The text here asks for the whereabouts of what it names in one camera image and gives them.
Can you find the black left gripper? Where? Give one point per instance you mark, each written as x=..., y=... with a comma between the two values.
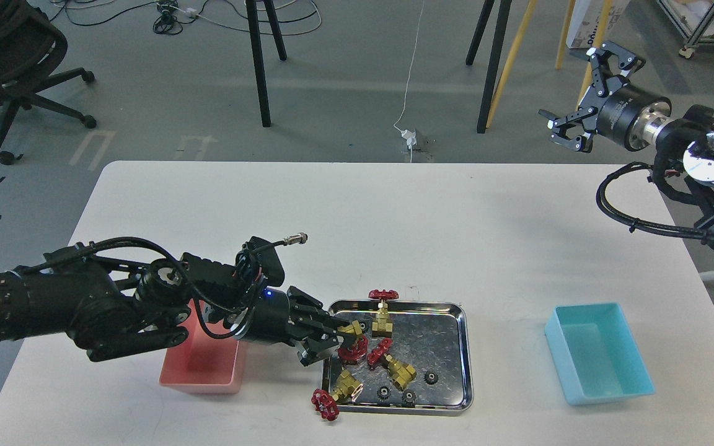
x=297, y=319

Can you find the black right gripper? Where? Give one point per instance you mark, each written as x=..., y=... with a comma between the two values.
x=627, y=115

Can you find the brass valve red handle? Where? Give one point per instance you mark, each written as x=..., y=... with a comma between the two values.
x=401, y=373
x=382, y=325
x=326, y=402
x=353, y=349

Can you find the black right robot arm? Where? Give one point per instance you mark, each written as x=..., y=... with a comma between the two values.
x=683, y=170

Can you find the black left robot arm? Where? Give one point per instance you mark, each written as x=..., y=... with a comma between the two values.
x=125, y=296

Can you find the white cardboard box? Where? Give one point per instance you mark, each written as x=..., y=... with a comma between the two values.
x=585, y=19

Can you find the pink plastic box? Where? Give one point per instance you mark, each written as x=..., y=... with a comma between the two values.
x=202, y=364

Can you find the light blue plastic box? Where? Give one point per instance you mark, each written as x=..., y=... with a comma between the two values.
x=596, y=355

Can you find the shiny metal tray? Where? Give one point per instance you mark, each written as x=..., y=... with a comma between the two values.
x=429, y=336

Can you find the yellow wooden easel legs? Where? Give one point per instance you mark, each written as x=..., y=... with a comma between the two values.
x=502, y=79

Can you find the black tripod stand right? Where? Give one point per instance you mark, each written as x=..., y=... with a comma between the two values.
x=495, y=55

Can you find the black office chair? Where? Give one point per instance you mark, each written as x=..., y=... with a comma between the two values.
x=31, y=48

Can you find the brass valve top red handle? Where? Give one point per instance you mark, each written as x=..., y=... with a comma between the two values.
x=382, y=325

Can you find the brass valve bottom red handle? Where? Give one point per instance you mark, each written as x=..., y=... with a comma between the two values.
x=326, y=402

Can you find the aluminium frame cart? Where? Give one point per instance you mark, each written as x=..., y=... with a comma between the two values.
x=694, y=20

